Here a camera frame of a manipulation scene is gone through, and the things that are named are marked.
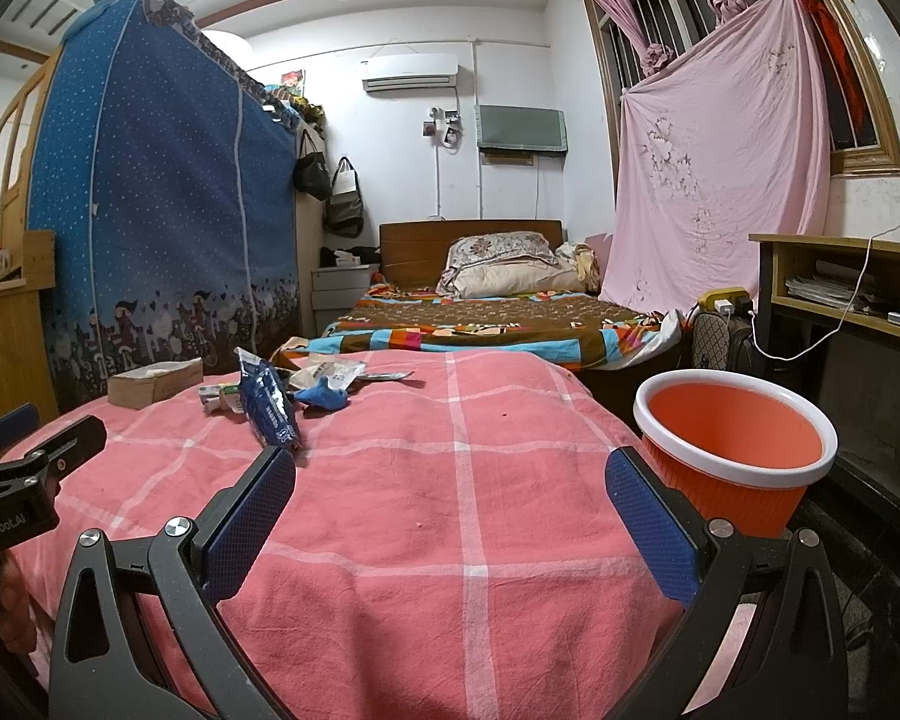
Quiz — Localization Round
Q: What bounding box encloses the dark blue snack wrapper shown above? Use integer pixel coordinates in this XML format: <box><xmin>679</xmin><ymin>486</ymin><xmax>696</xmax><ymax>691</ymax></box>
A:
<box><xmin>235</xmin><ymin>348</ymin><xmax>301</xmax><ymax>454</ymax></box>

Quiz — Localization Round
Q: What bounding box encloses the orange trash bin white rim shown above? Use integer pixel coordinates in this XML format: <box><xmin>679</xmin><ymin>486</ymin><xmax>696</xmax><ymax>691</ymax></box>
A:
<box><xmin>634</xmin><ymin>369</ymin><xmax>839</xmax><ymax>538</ymax></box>

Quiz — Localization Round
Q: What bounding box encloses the cardboard tissue box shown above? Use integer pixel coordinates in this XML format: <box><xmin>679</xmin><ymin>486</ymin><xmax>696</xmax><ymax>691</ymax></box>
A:
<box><xmin>107</xmin><ymin>358</ymin><xmax>203</xmax><ymax>410</ymax></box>

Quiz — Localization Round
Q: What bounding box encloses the wooden shelf unit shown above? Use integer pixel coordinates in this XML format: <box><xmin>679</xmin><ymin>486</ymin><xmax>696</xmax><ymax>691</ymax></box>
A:
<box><xmin>0</xmin><ymin>50</ymin><xmax>61</xmax><ymax>422</ymax></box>

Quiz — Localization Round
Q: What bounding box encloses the blue fabric wardrobe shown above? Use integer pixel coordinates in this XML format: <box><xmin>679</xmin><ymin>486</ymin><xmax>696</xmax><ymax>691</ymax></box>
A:
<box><xmin>27</xmin><ymin>0</ymin><xmax>301</xmax><ymax>410</ymax></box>

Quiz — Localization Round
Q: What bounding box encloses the white bedside drawer cabinet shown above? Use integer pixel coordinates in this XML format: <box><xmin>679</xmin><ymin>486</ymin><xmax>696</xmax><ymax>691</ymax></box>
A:
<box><xmin>310</xmin><ymin>265</ymin><xmax>379</xmax><ymax>335</ymax></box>

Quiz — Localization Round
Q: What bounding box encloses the pink checked bed sheet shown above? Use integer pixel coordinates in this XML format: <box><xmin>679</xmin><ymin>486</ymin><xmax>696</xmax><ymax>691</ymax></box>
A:
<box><xmin>0</xmin><ymin>347</ymin><xmax>760</xmax><ymax>720</ymax></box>

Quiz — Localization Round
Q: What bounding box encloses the grey hanging tote bag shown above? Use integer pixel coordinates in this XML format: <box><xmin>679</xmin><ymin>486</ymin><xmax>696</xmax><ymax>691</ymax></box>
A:
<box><xmin>323</xmin><ymin>156</ymin><xmax>365</xmax><ymax>239</ymax></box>

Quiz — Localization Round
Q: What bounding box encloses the black hanging handbag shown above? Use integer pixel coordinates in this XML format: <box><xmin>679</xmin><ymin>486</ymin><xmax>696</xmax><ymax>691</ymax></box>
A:
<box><xmin>292</xmin><ymin>130</ymin><xmax>331</xmax><ymax>202</ymax></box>

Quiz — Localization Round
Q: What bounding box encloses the wooden desk shelf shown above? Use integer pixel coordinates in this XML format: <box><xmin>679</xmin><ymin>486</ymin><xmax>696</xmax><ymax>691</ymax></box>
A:
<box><xmin>751</xmin><ymin>234</ymin><xmax>900</xmax><ymax>472</ymax></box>

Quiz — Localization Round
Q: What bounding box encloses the stack of papers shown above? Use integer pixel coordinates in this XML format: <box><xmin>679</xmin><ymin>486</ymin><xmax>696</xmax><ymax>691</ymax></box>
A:
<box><xmin>784</xmin><ymin>260</ymin><xmax>881</xmax><ymax>314</ymax></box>

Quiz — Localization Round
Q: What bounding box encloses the yellow power strip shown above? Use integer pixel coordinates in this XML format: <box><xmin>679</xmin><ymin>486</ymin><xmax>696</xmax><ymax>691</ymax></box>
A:
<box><xmin>697</xmin><ymin>286</ymin><xmax>752</xmax><ymax>317</ymax></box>

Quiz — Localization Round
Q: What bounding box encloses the wooden bed headboard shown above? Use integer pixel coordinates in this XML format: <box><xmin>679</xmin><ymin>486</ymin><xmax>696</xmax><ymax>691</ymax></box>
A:
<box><xmin>379</xmin><ymin>220</ymin><xmax>564</xmax><ymax>288</ymax></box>

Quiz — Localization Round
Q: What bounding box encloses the colourful striped bed blanket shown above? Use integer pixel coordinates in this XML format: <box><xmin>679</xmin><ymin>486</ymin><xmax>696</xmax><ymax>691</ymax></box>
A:
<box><xmin>271</xmin><ymin>281</ymin><xmax>681</xmax><ymax>371</ymax></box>

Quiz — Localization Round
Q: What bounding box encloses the floral pillow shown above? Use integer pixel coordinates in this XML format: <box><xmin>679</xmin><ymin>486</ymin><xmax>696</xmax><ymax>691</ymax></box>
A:
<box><xmin>436</xmin><ymin>231</ymin><xmax>601</xmax><ymax>299</ymax></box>

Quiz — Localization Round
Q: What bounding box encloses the pink hanging sheet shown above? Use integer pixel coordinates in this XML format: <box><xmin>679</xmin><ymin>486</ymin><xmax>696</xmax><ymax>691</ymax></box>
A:
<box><xmin>601</xmin><ymin>0</ymin><xmax>831</xmax><ymax>312</ymax></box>

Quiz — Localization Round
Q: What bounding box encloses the red hanging cloth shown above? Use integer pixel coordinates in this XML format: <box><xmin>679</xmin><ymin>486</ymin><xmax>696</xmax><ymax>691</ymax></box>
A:
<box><xmin>802</xmin><ymin>0</ymin><xmax>868</xmax><ymax>138</ymax></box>

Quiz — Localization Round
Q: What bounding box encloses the white charging cable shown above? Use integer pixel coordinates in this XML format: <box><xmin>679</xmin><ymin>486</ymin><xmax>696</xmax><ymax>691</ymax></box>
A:
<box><xmin>749</xmin><ymin>205</ymin><xmax>900</xmax><ymax>363</ymax></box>

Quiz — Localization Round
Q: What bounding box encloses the white wall air conditioner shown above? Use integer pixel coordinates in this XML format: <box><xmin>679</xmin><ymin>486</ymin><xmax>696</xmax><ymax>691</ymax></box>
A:
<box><xmin>362</xmin><ymin>54</ymin><xmax>460</xmax><ymax>94</ymax></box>

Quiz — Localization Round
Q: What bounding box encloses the green covered wall unit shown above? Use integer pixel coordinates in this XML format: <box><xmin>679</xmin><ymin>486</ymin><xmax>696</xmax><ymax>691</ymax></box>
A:
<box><xmin>476</xmin><ymin>104</ymin><xmax>569</xmax><ymax>154</ymax></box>

